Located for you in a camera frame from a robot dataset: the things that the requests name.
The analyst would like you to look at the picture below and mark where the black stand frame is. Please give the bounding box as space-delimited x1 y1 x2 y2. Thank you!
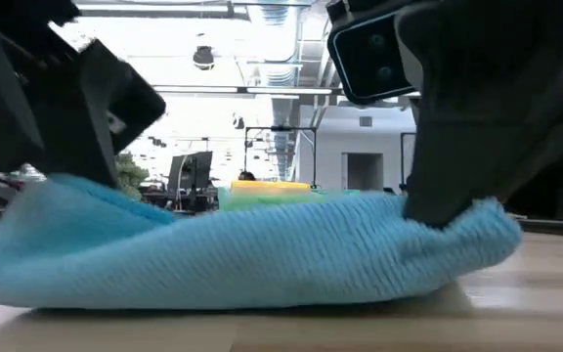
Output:
400 131 417 192
244 125 318 190

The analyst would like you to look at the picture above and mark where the blue microfiber towel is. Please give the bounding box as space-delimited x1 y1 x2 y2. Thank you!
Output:
0 173 525 312

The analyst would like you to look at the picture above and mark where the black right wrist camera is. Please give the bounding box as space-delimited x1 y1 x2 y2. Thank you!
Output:
326 0 424 107

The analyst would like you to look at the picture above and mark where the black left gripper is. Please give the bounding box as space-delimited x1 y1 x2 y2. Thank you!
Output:
0 0 168 190

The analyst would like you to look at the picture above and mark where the black monitor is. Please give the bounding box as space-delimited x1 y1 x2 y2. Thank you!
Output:
167 151 214 195

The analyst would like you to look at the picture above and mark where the black ceiling fixture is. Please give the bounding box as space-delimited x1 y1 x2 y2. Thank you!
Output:
192 45 216 71

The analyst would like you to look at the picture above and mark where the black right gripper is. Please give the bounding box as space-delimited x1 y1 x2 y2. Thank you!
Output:
393 0 563 229

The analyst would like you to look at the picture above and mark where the artificial plant in patterned pot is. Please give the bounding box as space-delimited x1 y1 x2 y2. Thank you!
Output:
114 152 150 201

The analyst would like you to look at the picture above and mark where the teal translucent plastic basket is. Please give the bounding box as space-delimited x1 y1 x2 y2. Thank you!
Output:
217 187 361 212

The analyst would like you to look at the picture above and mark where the orange microfiber towel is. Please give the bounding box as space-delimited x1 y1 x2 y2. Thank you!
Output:
231 180 312 198

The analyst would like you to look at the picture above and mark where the silver corrugated ceiling duct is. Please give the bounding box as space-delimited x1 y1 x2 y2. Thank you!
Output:
246 0 312 180

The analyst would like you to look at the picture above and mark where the black aluminium table frame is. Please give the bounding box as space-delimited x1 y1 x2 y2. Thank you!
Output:
0 204 563 240

